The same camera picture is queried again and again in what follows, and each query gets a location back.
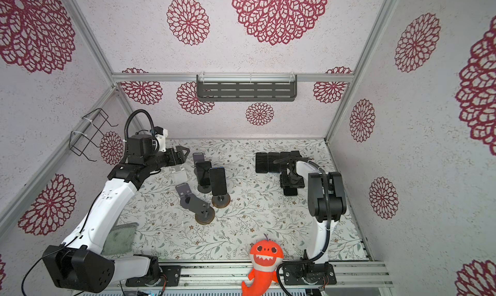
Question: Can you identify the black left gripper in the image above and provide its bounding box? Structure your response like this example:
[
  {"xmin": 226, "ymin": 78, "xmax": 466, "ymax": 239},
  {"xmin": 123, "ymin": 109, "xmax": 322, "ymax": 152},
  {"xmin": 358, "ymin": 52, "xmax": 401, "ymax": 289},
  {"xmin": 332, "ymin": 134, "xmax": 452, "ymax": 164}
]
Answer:
[{"xmin": 145, "ymin": 144, "xmax": 190, "ymax": 173}]

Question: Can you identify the phone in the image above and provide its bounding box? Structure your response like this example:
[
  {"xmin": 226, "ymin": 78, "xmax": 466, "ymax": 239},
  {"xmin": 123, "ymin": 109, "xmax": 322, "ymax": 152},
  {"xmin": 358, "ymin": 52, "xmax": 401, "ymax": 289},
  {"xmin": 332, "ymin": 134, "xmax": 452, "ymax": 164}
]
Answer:
[
  {"xmin": 209, "ymin": 167, "xmax": 227, "ymax": 196},
  {"xmin": 267, "ymin": 152, "xmax": 280, "ymax": 173},
  {"xmin": 195, "ymin": 161, "xmax": 212, "ymax": 187},
  {"xmin": 283, "ymin": 187, "xmax": 298, "ymax": 196}
]

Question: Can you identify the black smartphone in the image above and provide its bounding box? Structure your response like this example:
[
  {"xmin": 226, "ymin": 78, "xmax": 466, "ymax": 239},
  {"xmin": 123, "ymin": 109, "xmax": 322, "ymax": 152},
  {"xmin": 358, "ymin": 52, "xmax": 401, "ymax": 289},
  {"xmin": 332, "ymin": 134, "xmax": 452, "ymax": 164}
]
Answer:
[{"xmin": 255, "ymin": 153, "xmax": 269, "ymax": 174}]

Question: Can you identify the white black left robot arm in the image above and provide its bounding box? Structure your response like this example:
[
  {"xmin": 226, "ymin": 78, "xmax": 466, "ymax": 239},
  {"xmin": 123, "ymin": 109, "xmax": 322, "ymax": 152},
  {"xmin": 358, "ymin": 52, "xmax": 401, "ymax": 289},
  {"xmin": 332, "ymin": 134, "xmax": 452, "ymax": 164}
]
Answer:
[{"xmin": 42, "ymin": 133, "xmax": 190, "ymax": 293}]

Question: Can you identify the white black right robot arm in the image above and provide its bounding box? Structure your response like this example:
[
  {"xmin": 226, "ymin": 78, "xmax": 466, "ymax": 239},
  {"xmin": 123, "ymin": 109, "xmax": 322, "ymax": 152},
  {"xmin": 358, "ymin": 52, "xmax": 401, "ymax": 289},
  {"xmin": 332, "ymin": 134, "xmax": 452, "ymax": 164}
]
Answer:
[{"xmin": 269, "ymin": 156, "xmax": 347, "ymax": 264}]

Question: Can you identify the white empty phone stand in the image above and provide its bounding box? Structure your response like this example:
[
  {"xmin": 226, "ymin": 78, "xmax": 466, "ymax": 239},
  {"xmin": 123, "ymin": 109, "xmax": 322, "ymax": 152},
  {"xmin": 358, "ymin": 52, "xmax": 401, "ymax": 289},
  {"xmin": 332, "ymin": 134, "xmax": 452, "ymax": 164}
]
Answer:
[{"xmin": 171, "ymin": 165, "xmax": 188, "ymax": 186}]

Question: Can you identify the grey empty phone stand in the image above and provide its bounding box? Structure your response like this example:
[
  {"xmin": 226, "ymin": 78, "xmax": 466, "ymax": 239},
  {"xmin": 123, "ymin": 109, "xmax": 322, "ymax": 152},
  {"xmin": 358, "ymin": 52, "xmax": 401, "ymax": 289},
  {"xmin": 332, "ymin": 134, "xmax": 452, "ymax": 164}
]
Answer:
[{"xmin": 175, "ymin": 183, "xmax": 192, "ymax": 209}]

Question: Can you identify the middle round stand base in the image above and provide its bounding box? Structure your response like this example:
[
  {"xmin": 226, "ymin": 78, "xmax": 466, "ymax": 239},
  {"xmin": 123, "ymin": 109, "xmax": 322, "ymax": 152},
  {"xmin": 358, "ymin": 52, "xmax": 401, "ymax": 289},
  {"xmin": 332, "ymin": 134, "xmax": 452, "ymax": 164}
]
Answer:
[{"xmin": 211, "ymin": 194, "xmax": 231, "ymax": 209}]

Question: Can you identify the round stand base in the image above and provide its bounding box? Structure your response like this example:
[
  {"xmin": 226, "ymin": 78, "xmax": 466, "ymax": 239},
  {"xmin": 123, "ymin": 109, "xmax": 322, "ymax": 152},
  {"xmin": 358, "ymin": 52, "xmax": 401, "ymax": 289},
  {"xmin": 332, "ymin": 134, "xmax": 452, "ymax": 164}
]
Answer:
[
  {"xmin": 211, "ymin": 194, "xmax": 231, "ymax": 209},
  {"xmin": 195, "ymin": 208, "xmax": 215, "ymax": 225}
]

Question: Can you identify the front round stand base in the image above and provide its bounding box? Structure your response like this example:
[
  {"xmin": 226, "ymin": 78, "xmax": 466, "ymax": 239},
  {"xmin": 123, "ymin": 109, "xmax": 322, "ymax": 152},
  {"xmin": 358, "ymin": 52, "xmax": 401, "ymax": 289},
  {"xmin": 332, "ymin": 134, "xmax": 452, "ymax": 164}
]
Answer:
[{"xmin": 195, "ymin": 208, "xmax": 215, "ymax": 225}]

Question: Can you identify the red shark plush toy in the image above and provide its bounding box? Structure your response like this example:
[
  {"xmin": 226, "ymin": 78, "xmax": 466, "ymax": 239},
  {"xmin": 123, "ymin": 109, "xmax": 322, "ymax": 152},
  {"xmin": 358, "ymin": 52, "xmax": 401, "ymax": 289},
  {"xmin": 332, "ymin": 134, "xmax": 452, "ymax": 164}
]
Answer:
[{"xmin": 242, "ymin": 235, "xmax": 284, "ymax": 296}]

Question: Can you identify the green cloth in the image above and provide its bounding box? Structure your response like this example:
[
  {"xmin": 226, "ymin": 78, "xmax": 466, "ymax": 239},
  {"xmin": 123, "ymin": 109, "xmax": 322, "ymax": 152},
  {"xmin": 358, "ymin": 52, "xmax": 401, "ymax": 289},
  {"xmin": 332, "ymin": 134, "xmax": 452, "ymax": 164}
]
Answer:
[{"xmin": 102, "ymin": 223, "xmax": 139, "ymax": 255}]

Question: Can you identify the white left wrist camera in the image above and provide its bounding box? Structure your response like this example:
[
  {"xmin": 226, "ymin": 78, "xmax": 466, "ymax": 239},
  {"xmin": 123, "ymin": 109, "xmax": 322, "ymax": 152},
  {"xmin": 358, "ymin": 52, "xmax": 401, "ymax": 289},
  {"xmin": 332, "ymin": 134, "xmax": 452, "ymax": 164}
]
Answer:
[{"xmin": 153, "ymin": 126, "xmax": 168, "ymax": 153}]

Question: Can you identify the grey wall shelf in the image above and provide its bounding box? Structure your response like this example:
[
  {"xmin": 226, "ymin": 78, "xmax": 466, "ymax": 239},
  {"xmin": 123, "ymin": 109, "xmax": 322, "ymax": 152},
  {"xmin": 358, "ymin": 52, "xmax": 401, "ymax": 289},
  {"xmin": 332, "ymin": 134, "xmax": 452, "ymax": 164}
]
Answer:
[{"xmin": 196, "ymin": 74, "xmax": 297, "ymax": 102}]

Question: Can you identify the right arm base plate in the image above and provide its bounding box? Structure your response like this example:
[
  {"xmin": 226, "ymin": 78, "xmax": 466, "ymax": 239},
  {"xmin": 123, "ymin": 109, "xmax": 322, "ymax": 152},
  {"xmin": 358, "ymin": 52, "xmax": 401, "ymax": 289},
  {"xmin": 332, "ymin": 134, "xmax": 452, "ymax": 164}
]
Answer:
[{"xmin": 282, "ymin": 262, "xmax": 337, "ymax": 286}]

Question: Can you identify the black wire wall rack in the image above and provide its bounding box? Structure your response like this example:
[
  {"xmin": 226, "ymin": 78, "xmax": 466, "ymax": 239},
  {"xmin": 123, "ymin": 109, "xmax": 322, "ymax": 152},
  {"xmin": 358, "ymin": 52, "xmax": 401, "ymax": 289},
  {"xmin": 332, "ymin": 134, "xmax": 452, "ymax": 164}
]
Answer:
[{"xmin": 67, "ymin": 108, "xmax": 118, "ymax": 162}]

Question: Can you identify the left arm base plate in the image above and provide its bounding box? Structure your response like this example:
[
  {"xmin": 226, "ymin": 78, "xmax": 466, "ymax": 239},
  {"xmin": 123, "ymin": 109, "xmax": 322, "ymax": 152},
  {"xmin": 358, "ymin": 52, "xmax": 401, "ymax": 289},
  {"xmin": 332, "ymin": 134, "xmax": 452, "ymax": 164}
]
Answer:
[{"xmin": 124, "ymin": 265, "xmax": 182, "ymax": 288}]

